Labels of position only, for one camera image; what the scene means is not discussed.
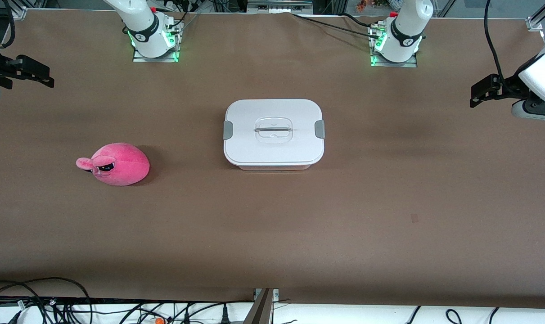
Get pink plush toy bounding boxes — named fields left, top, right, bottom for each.
left=76, top=143, right=150, bottom=187

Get white box lid grey clips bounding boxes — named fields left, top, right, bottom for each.
left=223, top=99, right=325, bottom=167

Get translucent pink plastic box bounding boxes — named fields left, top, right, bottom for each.
left=236, top=163, right=312, bottom=171

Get grey metal device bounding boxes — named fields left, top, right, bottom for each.
left=248, top=0, right=313, bottom=13

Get brown table cover sheet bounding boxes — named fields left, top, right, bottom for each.
left=0, top=9, right=545, bottom=309

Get aluminium profile beam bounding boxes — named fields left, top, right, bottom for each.
left=243, top=289, right=275, bottom=324

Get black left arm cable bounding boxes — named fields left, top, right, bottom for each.
left=484, top=0, right=508, bottom=82

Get aluminium frame corner profile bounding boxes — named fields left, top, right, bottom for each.
left=9, top=0, right=28, bottom=20
left=527, top=0, right=545, bottom=32

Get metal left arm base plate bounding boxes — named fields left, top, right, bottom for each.
left=369, top=22, right=418, bottom=68

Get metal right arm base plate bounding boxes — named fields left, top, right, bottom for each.
left=133, top=20, right=180, bottom=63

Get long black table cable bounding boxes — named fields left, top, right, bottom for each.
left=293, top=13, right=375, bottom=40

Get large looping black cable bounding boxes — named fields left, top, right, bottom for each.
left=0, top=277, right=94, bottom=324

